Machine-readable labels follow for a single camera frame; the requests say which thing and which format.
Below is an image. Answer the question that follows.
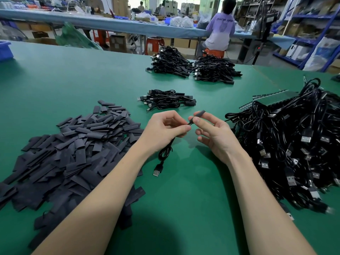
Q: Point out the bundle of black cables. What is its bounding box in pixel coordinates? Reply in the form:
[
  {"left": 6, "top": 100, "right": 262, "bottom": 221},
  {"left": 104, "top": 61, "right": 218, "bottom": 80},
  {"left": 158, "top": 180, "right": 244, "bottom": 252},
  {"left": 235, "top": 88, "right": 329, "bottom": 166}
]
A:
[
  {"left": 146, "top": 45, "right": 193, "bottom": 79},
  {"left": 191, "top": 53, "right": 243, "bottom": 85}
]

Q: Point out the long blue work table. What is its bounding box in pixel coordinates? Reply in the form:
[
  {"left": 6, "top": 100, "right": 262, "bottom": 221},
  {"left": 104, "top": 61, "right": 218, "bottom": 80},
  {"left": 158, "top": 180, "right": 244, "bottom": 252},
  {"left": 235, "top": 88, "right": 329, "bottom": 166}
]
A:
[{"left": 0, "top": 9, "right": 296, "bottom": 49}]

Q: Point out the red plastic stool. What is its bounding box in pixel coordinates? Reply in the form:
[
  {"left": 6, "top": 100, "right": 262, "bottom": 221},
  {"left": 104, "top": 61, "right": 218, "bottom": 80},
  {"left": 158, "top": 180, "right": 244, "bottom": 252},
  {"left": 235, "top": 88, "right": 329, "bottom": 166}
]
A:
[{"left": 146, "top": 38, "right": 164, "bottom": 55}]

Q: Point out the person's right hand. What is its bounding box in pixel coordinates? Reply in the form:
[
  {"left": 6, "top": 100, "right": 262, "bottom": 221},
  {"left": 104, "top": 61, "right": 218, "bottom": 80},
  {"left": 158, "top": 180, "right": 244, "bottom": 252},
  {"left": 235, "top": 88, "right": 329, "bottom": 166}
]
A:
[{"left": 190, "top": 110, "right": 243, "bottom": 164}]

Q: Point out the heap of finished black cables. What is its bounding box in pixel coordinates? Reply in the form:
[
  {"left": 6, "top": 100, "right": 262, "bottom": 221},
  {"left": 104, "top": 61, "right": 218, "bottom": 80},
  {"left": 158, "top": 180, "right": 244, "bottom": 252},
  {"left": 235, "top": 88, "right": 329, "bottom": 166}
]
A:
[{"left": 137, "top": 89, "right": 198, "bottom": 112}]

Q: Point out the black tripod stand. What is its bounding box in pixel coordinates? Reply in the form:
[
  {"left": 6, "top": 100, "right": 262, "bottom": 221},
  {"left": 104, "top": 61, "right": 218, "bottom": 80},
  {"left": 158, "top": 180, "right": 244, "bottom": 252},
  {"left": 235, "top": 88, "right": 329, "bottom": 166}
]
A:
[{"left": 239, "top": 8, "right": 280, "bottom": 66}]

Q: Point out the person's right forearm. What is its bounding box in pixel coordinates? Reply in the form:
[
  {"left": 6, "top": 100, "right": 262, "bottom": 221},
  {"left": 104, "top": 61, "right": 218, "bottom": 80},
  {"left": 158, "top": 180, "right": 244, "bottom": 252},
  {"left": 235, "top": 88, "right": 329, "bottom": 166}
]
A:
[{"left": 228, "top": 148, "right": 318, "bottom": 255}]

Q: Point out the orange plastic stool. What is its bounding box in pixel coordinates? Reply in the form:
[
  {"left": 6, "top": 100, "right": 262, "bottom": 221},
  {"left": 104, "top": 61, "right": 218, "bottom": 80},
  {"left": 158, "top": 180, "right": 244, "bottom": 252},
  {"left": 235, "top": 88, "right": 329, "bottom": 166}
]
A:
[{"left": 203, "top": 47, "right": 226, "bottom": 58}]

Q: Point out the large pile of black cables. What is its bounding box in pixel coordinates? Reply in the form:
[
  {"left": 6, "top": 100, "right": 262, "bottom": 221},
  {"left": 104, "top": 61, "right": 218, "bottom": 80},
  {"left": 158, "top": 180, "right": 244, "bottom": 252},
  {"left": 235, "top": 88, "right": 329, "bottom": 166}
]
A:
[{"left": 225, "top": 78, "right": 340, "bottom": 217}]

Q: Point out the small upright cardboard box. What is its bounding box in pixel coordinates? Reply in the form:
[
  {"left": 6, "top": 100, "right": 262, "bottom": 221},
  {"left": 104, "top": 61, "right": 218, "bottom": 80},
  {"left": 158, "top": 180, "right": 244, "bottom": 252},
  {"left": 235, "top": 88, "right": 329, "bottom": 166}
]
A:
[{"left": 110, "top": 34, "right": 128, "bottom": 53}]

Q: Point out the person's left hand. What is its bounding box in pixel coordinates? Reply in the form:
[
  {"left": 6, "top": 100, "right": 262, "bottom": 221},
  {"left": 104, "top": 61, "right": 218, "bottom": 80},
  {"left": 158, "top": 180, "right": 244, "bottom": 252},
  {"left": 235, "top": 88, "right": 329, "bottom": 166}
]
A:
[{"left": 138, "top": 110, "right": 192, "bottom": 155}]

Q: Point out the white plastic bag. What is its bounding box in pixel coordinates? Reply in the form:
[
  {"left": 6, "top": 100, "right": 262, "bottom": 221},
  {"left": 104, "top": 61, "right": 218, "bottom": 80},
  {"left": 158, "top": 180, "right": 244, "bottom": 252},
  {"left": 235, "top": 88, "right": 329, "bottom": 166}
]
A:
[{"left": 303, "top": 37, "right": 340, "bottom": 72}]

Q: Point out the blue plastic bin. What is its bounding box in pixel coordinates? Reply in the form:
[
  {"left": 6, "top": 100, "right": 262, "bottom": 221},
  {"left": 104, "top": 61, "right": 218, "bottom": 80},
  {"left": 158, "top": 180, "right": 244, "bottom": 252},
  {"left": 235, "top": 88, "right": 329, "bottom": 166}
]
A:
[{"left": 0, "top": 41, "right": 14, "bottom": 63}]

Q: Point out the person's left forearm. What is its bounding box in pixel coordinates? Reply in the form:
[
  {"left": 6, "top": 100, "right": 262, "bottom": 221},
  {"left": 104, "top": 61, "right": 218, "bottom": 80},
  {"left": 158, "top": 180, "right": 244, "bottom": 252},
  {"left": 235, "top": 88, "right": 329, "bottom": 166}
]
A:
[{"left": 32, "top": 142, "right": 159, "bottom": 255}]

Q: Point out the blue metal shelving rack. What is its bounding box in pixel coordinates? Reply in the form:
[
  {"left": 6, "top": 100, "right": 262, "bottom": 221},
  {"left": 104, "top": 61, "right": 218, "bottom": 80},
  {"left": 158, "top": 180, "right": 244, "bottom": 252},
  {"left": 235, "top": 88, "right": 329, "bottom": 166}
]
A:
[{"left": 273, "top": 0, "right": 340, "bottom": 73}]

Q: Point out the pile of black sleeve strips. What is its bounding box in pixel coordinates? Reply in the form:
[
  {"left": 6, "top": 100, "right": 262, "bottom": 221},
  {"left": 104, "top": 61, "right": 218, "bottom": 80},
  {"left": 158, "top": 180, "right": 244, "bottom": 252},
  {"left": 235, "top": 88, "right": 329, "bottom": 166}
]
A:
[{"left": 0, "top": 100, "right": 146, "bottom": 249}]

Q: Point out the green plastic bag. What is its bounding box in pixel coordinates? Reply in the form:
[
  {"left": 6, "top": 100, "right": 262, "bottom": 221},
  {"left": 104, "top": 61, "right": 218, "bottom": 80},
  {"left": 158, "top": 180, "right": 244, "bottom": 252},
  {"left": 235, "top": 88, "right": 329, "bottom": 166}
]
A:
[{"left": 55, "top": 22, "right": 102, "bottom": 50}]

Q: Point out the black usb cable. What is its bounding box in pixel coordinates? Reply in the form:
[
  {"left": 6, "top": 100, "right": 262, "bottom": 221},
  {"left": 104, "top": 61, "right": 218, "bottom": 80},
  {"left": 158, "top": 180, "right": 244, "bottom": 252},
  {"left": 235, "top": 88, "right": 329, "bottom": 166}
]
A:
[{"left": 152, "top": 110, "right": 207, "bottom": 177}]

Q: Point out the black heat shrink sleeve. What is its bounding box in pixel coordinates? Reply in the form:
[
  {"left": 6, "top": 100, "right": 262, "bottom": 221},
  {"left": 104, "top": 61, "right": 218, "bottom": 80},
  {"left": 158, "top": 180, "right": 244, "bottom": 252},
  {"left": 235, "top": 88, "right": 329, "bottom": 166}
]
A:
[{"left": 189, "top": 110, "right": 207, "bottom": 125}]

